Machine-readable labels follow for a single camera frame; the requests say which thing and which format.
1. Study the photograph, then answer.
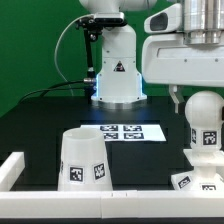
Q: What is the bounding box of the white front fence bar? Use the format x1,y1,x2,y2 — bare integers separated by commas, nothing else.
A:
0,191,224,218

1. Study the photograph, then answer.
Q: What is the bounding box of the black cable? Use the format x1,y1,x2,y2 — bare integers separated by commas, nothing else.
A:
18,79,88,104

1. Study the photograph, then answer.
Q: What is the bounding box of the white lamp bulb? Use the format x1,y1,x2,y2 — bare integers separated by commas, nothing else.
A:
185,91,224,152

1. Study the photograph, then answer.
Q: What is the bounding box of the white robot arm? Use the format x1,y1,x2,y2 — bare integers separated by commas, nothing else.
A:
79,0,224,108

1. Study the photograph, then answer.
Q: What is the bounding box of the white left fence bar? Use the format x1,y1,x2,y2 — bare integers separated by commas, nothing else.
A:
0,152,25,192

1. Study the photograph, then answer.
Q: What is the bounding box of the white lamp base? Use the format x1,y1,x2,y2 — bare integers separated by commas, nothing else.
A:
171,149,224,192

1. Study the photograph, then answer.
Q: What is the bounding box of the white marker sheet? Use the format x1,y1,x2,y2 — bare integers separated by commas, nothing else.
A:
85,124,166,142

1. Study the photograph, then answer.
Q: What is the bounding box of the grey camera cable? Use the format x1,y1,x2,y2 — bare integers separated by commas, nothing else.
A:
53,14,94,98

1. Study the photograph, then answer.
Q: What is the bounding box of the white fence bar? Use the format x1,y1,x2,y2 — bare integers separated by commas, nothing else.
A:
0,191,224,218
0,152,25,192

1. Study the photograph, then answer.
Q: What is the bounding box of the white lamp shade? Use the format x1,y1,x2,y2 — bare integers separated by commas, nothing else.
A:
58,128,112,191

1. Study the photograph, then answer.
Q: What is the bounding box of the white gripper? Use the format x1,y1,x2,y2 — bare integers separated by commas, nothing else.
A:
142,3,224,114

